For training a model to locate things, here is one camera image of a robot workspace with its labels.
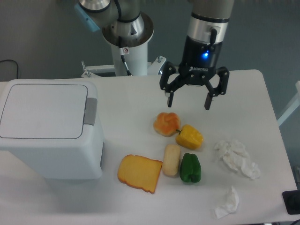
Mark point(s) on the white push-button trash can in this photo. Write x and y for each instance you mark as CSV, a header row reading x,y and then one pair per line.
x,y
53,127

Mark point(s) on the orange round bread roll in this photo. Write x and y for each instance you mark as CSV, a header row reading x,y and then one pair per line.
x,y
167,123

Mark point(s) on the pale oblong bread roll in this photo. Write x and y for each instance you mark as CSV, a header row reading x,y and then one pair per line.
x,y
170,165

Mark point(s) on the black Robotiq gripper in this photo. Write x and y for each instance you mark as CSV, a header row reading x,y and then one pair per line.
x,y
199,63

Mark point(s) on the black device at edge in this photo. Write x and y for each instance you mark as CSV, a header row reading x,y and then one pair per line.
x,y
292,201

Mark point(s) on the large crumpled white tissue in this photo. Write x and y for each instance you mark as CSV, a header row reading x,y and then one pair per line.
x,y
234,155

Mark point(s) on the yellow bell pepper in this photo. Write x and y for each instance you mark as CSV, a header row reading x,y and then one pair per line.
x,y
189,137

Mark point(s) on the orange toast slice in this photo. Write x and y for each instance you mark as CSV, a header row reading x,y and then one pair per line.
x,y
139,172

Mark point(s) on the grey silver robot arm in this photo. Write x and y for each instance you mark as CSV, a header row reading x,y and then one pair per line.
x,y
125,27

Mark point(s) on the small crumpled white tissue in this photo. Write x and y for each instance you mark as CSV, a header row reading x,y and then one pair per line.
x,y
229,206

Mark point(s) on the green bell pepper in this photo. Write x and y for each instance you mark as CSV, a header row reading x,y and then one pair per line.
x,y
190,168

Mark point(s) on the white frame at right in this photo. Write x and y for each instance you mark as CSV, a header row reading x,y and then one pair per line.
x,y
291,106

